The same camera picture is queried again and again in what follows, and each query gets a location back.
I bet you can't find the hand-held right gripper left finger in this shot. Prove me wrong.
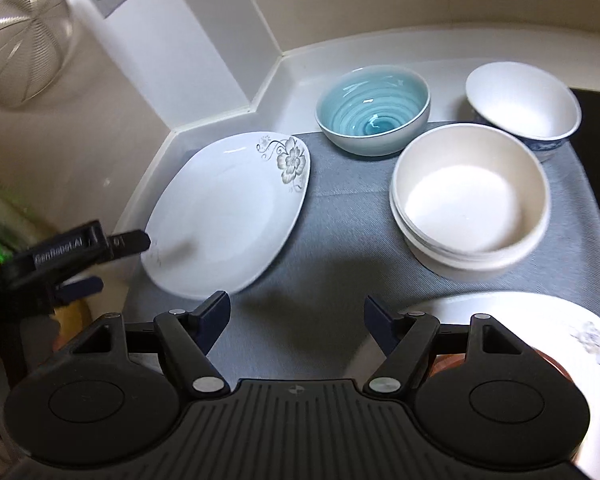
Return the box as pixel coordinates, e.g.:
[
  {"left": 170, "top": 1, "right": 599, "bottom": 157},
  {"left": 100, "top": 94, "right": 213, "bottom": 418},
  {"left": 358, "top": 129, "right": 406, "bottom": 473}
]
[{"left": 60, "top": 290, "right": 231, "bottom": 402}]

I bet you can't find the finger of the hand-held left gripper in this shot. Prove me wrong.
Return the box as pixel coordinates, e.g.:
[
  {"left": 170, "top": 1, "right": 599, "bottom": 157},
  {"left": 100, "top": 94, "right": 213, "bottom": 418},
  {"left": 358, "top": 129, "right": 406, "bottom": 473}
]
[
  {"left": 54, "top": 276, "right": 105, "bottom": 307},
  {"left": 106, "top": 229, "right": 152, "bottom": 262}
]

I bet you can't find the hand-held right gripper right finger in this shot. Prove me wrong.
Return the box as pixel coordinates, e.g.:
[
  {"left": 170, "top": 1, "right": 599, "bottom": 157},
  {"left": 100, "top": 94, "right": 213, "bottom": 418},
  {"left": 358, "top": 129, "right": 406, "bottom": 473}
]
[{"left": 364, "top": 296, "right": 536, "bottom": 402}]

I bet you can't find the white plate grey flower print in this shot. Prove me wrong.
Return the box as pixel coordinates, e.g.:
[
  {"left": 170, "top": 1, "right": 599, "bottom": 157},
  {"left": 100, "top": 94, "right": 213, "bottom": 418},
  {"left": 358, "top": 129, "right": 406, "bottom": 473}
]
[{"left": 140, "top": 131, "right": 312, "bottom": 298}]

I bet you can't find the plain cream bowl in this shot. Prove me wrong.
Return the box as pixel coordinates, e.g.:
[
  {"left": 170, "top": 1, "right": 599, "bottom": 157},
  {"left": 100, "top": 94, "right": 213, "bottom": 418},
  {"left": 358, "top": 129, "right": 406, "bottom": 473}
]
[
  {"left": 394, "top": 210, "right": 533, "bottom": 282},
  {"left": 390, "top": 124, "right": 552, "bottom": 261}
]

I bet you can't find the white plate blue flower print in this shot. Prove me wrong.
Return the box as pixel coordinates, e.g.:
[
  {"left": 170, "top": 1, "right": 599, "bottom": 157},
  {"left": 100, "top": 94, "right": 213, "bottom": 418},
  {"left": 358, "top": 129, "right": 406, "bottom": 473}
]
[{"left": 396, "top": 292, "right": 600, "bottom": 480}]

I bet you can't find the blue swirl ceramic bowl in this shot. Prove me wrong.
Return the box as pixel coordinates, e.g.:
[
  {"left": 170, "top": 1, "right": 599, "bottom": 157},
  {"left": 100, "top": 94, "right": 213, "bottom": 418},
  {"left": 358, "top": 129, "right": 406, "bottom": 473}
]
[{"left": 315, "top": 65, "right": 432, "bottom": 157}]

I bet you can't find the white bowl blue patterned outside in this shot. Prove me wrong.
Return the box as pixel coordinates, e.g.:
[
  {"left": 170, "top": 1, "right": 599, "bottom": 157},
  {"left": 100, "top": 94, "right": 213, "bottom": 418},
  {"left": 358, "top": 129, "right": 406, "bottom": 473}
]
[{"left": 465, "top": 61, "right": 582, "bottom": 162}]

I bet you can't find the grey counter mat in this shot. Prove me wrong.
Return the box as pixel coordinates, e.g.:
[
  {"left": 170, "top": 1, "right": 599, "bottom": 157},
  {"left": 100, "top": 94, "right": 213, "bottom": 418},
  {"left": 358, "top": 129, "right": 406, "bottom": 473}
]
[{"left": 122, "top": 120, "right": 600, "bottom": 396}]

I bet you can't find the small brown round object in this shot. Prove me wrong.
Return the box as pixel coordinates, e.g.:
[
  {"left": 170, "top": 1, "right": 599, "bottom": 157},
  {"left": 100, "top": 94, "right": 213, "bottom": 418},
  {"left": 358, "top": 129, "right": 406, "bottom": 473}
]
[{"left": 430, "top": 349, "right": 572, "bottom": 377}]

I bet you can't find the metal mesh strainer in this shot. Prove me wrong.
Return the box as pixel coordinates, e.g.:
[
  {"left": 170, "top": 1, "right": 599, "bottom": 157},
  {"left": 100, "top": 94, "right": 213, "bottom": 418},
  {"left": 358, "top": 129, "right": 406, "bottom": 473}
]
[{"left": 0, "top": 0, "right": 76, "bottom": 109}]

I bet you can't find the black glass gas stove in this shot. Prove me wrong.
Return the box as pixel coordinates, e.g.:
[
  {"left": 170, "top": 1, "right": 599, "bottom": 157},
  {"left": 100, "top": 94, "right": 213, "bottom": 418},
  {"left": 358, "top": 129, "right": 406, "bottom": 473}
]
[{"left": 569, "top": 87, "right": 600, "bottom": 166}]

